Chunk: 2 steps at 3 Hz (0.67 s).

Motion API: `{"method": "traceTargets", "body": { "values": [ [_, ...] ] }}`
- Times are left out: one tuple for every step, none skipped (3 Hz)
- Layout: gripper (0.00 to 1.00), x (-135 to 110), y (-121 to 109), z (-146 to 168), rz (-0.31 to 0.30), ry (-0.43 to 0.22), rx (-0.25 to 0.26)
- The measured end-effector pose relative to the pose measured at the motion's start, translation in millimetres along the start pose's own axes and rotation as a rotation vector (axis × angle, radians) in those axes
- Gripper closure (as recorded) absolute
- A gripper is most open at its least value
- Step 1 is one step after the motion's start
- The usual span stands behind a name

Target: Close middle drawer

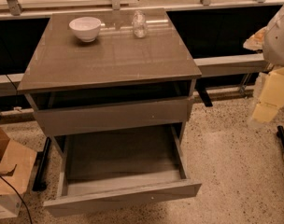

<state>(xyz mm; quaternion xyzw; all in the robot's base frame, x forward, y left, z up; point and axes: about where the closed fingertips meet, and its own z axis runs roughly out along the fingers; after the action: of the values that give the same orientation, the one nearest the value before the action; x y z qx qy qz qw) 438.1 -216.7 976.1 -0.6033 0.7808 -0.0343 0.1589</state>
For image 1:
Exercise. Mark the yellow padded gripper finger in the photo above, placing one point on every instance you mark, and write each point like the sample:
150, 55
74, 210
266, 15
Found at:
268, 97

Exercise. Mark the grey drawer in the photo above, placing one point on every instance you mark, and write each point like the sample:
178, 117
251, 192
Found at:
98, 118
116, 169

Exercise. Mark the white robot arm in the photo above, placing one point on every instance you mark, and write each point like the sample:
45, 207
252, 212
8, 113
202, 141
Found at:
270, 40

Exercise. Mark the grey drawer cabinet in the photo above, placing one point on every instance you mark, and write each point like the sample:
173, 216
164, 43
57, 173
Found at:
116, 67

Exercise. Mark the grey top drawer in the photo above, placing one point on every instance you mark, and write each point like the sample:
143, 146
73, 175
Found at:
98, 118

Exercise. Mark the black right cabinet foot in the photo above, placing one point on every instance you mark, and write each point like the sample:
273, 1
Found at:
201, 89

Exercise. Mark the black cabinet foot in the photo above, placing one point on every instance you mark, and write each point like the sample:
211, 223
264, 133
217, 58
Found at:
41, 158
201, 89

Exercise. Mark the clear glass cup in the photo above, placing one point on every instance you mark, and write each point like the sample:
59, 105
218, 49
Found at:
139, 23

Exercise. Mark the white ceramic bowl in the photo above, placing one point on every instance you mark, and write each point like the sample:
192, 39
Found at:
85, 28

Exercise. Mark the black left cabinet foot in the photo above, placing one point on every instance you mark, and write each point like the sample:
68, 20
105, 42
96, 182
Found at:
41, 158

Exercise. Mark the cardboard box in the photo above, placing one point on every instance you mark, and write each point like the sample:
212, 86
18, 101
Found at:
16, 164

